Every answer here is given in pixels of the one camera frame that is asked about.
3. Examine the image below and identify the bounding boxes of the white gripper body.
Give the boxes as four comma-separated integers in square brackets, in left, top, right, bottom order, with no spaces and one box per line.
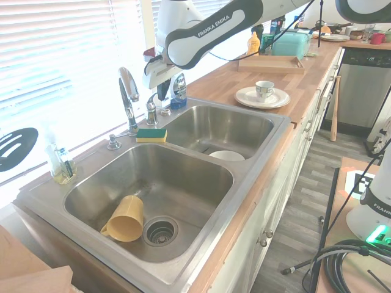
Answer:
[142,54,181,90]

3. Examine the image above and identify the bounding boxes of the chrome sink faucet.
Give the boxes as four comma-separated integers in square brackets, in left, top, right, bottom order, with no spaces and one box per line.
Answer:
[118,67,141,137]

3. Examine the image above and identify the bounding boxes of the blue dish soap bottle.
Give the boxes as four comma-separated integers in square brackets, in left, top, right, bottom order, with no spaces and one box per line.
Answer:
[169,72,188,110]

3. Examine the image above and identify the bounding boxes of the green and yellow sponge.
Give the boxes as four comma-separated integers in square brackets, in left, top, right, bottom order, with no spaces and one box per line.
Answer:
[136,128,168,143]

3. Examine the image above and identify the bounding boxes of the chrome soap dispenser pump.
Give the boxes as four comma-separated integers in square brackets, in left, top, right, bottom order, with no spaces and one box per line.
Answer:
[106,133,122,151]

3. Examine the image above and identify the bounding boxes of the large white dinner plate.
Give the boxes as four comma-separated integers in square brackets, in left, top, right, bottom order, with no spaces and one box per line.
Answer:
[234,86,291,110]

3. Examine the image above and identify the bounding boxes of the white ceramic bowl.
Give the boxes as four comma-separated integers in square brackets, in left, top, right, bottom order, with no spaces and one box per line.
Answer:
[208,150,246,162]

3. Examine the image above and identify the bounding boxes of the patterned white teacup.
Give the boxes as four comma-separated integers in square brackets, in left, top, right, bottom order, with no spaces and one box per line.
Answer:
[255,81,276,103]

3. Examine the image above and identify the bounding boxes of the yellow mustard bottle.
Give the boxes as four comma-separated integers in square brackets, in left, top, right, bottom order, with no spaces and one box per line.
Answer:
[246,31,260,56]

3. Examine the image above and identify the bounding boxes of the stainless steel double sink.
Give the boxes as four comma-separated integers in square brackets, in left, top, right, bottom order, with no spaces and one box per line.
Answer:
[13,96,294,286]

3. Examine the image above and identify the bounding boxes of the white window blinds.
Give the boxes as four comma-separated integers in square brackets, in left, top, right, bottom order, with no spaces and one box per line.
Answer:
[0,0,144,187]

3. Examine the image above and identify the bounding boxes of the wooden serving tray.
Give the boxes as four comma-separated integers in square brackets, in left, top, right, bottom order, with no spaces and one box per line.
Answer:
[238,56,305,75]

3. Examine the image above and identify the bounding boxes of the small white saucer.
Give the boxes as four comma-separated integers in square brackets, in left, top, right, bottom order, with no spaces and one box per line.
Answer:
[243,90,282,105]

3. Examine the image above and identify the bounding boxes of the green carton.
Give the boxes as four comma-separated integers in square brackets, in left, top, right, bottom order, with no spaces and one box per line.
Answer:
[261,33,276,52]

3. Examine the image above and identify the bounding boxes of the clear soap dispenser bottle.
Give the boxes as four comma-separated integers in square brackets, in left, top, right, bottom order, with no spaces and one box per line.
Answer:
[42,121,77,186]

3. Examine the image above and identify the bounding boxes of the blue labelled bottle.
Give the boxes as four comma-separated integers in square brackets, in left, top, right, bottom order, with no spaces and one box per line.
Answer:
[270,18,287,35]

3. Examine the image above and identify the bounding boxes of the teal bread box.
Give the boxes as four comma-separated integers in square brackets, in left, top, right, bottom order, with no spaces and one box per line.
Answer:
[272,31,312,60]

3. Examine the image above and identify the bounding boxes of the yellow plastic mug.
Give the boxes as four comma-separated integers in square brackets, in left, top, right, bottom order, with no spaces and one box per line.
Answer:
[100,195,144,243]

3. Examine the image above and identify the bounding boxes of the metal drain strainer basket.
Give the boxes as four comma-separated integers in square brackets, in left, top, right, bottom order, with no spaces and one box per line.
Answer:
[142,215,180,247]

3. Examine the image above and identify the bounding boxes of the black slotted spatula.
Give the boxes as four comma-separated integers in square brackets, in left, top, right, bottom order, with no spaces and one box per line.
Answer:
[0,127,40,173]

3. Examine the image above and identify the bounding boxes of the white base cabinets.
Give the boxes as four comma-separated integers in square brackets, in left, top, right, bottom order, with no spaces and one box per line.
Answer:
[186,47,346,293]

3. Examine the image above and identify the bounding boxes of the stack of white plates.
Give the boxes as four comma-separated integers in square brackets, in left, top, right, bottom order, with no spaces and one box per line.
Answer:
[319,33,351,43]

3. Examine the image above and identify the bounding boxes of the dark frying pan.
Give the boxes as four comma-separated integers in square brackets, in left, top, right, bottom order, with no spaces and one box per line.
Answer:
[314,20,343,34]

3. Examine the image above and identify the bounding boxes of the stainless steel dishwasher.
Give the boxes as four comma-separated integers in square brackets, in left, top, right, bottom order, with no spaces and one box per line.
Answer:
[324,47,391,129]

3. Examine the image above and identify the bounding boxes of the clear drinking glass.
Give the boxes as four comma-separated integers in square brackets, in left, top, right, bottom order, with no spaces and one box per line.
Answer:
[363,23,375,44]

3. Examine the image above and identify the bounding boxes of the black and white marker tag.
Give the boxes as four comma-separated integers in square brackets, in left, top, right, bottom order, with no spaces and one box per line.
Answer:
[344,170,376,200]

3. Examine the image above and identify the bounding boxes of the wooden robot platform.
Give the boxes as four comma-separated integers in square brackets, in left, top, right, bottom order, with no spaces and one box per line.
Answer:
[314,156,391,293]

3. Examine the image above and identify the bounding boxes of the wooden cutting board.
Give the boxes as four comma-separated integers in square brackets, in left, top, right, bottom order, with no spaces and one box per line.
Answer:
[0,224,74,293]

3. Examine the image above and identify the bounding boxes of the chrome faucet handle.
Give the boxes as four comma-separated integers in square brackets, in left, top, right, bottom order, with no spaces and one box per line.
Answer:
[145,93,160,126]

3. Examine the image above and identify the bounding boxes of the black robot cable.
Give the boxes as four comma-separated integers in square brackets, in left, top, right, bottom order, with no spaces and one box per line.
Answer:
[210,0,316,62]

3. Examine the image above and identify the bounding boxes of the coiled black cable bundle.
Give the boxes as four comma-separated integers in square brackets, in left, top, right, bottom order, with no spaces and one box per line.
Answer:
[311,239,391,293]

